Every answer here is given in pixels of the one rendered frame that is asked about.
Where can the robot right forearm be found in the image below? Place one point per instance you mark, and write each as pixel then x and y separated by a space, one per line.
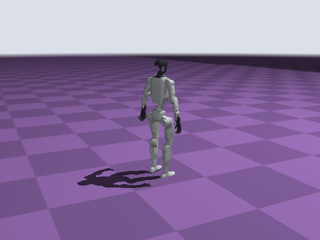
pixel 176 109

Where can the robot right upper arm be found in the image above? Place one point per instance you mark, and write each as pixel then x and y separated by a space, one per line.
pixel 171 89

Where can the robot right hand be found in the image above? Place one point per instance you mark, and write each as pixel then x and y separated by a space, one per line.
pixel 178 125

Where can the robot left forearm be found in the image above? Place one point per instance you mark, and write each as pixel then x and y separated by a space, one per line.
pixel 144 101

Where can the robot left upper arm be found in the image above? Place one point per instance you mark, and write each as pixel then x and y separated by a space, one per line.
pixel 147 87

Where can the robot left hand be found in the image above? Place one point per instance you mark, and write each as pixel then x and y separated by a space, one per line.
pixel 143 113

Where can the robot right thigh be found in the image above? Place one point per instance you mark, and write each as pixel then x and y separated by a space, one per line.
pixel 168 124

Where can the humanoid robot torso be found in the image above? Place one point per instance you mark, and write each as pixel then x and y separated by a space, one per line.
pixel 160 95

